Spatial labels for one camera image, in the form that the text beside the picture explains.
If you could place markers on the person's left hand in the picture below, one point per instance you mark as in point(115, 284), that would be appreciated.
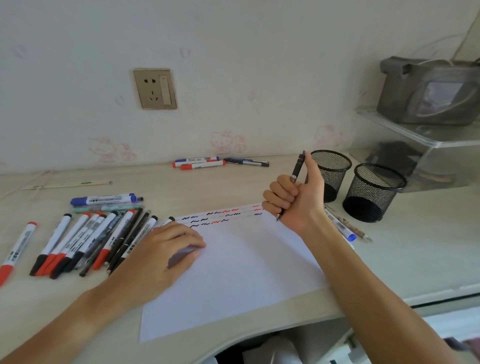
point(150, 270)

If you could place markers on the person's right hand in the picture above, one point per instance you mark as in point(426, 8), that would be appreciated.
point(303, 206)

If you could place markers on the black click pen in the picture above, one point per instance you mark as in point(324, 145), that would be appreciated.
point(299, 165)

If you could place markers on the black mesh cup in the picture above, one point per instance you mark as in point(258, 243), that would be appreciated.
point(333, 168)
point(371, 195)

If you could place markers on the black slim pen silver tip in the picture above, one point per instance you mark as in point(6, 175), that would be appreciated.
point(137, 216)
point(144, 221)

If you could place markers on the red-capped white marker pen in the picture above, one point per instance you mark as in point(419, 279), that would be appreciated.
point(76, 228)
point(177, 164)
point(18, 249)
point(123, 225)
point(90, 225)
point(204, 165)

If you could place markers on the mint green slim pen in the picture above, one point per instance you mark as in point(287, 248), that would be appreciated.
point(120, 207)

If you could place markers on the black gel pen clear grip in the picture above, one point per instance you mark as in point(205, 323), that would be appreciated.
point(140, 199)

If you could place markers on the white paper sheet with squiggles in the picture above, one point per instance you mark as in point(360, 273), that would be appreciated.
point(243, 270)

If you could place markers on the person's right forearm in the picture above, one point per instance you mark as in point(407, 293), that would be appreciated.
point(375, 300)

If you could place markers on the light wooden table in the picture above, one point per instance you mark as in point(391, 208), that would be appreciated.
point(412, 243)

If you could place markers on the paper-wrapped chopsticks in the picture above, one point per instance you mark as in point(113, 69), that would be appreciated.
point(67, 185)

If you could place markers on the clear acrylic rack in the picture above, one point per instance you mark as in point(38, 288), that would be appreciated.
point(405, 129)

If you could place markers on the pink mattress sheet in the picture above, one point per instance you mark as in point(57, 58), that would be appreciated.
point(472, 345)

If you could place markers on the gold wall socket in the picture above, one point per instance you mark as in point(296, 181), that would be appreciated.
point(150, 90)

